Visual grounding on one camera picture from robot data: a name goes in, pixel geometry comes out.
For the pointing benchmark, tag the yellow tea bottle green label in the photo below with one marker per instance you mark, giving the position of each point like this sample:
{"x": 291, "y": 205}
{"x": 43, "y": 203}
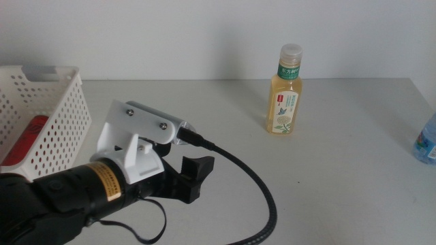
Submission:
{"x": 282, "y": 102}

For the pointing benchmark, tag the white perforated plastic basket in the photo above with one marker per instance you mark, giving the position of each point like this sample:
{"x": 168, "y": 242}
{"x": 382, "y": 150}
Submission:
{"x": 68, "y": 70}

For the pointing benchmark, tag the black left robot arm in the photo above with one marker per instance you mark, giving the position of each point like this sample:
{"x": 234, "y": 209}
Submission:
{"x": 51, "y": 204}

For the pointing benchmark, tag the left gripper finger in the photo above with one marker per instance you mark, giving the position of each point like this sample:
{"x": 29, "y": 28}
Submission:
{"x": 197, "y": 168}
{"x": 163, "y": 149}

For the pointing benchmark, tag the red cola can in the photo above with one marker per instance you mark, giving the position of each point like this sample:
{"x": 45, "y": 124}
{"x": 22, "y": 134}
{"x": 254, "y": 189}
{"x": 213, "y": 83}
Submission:
{"x": 24, "y": 146}

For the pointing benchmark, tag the clear water bottle blue cap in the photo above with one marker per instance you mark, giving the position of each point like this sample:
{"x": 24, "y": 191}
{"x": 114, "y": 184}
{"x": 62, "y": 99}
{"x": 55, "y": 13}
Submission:
{"x": 427, "y": 143}

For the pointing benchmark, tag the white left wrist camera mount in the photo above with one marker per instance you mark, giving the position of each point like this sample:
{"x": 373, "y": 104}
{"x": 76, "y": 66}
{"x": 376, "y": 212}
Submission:
{"x": 136, "y": 119}

